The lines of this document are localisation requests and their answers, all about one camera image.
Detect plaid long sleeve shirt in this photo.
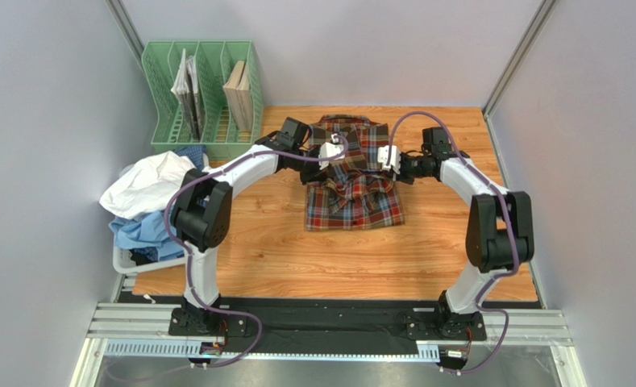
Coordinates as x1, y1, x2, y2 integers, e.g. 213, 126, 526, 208
302, 114, 405, 231

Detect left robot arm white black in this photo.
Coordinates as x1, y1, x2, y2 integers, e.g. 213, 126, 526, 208
166, 118, 319, 336

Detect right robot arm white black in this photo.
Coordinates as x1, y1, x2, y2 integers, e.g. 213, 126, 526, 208
377, 127, 534, 338

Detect beige book in organizer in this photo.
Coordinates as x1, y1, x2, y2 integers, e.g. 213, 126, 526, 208
223, 60, 254, 132

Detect green plastic file organizer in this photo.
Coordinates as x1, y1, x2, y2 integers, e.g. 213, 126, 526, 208
141, 40, 265, 161

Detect magazines in organizer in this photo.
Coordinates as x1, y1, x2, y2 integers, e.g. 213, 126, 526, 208
171, 48, 205, 142

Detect white shirt in basket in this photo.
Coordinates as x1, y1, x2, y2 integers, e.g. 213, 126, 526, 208
99, 151, 195, 219

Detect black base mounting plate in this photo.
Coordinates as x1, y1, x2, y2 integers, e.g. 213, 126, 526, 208
118, 294, 498, 356

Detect light blue shirt in basket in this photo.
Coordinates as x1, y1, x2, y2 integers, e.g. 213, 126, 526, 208
108, 210, 184, 262

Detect white laundry basket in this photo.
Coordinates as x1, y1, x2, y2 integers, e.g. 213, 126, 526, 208
114, 164, 184, 274

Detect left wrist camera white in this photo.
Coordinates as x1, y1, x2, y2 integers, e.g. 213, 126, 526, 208
318, 134, 348, 170

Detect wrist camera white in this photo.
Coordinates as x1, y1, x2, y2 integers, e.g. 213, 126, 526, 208
377, 145, 401, 174
318, 134, 348, 170

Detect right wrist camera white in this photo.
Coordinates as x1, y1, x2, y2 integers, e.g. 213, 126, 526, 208
377, 145, 401, 174

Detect aluminium frame rail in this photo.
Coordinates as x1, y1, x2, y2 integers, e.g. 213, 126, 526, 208
72, 275, 586, 386

